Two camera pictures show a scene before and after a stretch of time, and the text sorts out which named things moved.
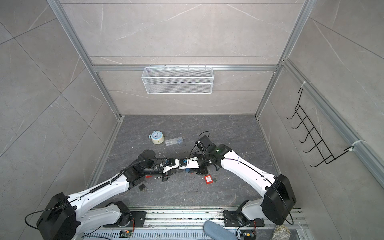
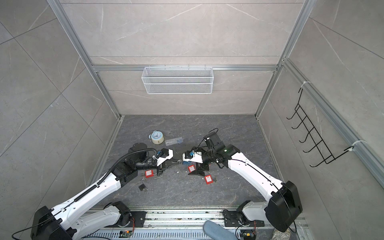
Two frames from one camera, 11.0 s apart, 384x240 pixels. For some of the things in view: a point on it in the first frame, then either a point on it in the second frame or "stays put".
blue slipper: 217,232 stays put
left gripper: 167,175 → 161,168
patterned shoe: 281,232 stays put
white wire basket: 178,80 stays put
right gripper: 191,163 → 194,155
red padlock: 208,179 stays put
